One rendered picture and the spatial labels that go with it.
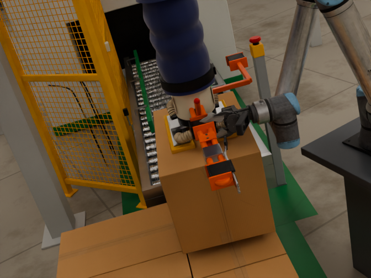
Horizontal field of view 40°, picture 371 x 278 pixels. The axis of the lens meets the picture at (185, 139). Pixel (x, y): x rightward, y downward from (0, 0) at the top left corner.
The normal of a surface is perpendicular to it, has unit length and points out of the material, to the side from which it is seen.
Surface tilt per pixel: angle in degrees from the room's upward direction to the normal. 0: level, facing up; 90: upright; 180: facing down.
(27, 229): 0
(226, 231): 91
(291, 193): 0
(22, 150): 90
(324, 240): 0
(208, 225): 91
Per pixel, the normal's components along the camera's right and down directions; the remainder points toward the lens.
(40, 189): 0.15, 0.44
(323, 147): -0.23, -0.86
